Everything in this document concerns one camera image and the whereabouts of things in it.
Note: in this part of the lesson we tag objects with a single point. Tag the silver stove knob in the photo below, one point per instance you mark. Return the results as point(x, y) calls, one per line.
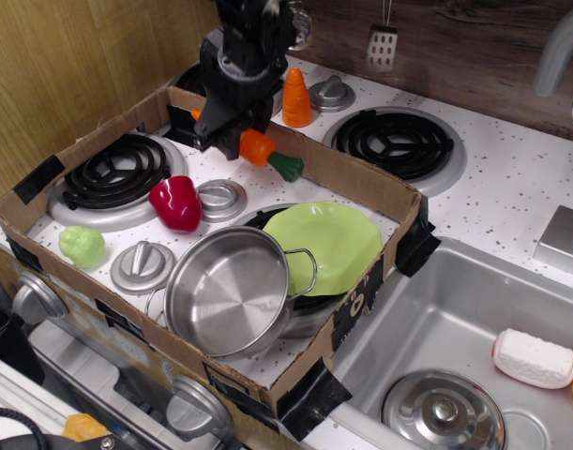
point(221, 200)
point(142, 268)
point(332, 95)

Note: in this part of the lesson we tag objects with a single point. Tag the steel pot lid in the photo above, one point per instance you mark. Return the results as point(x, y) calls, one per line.
point(441, 409)

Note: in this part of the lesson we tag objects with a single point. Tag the silver faucet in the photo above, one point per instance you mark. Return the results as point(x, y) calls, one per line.
point(554, 59)

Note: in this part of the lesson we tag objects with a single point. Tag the orange toy carrot green top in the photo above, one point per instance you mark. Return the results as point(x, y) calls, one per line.
point(256, 148)

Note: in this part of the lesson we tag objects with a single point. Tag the silver oven knob left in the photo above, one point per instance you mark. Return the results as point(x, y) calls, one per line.
point(36, 301)

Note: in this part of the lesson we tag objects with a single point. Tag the black burner front left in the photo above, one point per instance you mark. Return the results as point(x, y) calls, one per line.
point(109, 192)

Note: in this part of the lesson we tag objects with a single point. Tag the stainless steel pot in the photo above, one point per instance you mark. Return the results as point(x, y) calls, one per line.
point(228, 295)

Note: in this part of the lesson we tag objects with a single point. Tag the stainless steel sink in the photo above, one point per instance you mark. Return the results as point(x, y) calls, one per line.
point(447, 316)

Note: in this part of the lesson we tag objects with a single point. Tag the orange toy cone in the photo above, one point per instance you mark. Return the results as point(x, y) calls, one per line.
point(296, 106)

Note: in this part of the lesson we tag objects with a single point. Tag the silver stove knob back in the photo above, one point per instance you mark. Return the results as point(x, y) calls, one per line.
point(332, 95)

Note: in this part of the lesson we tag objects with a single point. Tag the silver stove knob front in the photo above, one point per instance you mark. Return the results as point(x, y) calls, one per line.
point(142, 268)

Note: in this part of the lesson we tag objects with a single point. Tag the cardboard fence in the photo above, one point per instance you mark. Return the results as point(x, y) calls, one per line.
point(277, 396)

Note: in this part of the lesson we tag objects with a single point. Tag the yellow orange toy piece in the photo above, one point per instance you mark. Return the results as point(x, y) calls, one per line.
point(82, 427)

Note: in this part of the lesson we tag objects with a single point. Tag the light green toy vegetable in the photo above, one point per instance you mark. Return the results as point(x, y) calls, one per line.
point(83, 246)

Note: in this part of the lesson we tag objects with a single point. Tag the silver oven knob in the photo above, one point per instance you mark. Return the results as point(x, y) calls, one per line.
point(193, 411)
point(36, 301)

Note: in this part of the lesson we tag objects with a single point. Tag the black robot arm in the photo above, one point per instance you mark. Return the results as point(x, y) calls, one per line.
point(241, 66)

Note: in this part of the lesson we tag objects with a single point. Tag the black burner back right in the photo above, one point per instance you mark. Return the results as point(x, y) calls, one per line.
point(418, 147)

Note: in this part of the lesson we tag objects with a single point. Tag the silver stove knob centre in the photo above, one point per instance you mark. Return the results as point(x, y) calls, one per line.
point(221, 200)

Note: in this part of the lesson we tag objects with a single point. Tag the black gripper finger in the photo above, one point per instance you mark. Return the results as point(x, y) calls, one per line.
point(228, 142)
point(259, 114)

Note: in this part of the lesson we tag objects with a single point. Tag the hanging silver strainer spoon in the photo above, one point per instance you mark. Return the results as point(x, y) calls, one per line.
point(304, 25)

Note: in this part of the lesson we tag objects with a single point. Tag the red toy bell pepper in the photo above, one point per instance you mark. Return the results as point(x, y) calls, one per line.
point(177, 204)

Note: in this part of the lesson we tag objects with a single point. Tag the hanging silver spatula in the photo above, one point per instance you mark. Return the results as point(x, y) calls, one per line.
point(382, 43)

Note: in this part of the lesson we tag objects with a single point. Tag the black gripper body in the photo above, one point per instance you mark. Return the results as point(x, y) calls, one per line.
point(228, 93)

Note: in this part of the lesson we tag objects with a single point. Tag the black burner under plate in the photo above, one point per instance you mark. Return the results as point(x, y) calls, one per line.
point(310, 312)

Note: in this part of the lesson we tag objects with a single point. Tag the silver oven knob right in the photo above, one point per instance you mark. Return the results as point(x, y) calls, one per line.
point(193, 411)

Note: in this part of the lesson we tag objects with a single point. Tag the white and red toy food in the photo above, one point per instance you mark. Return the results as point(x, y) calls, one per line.
point(532, 360)

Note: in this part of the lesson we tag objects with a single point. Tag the light green plastic plate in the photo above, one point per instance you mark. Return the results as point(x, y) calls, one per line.
point(331, 245)

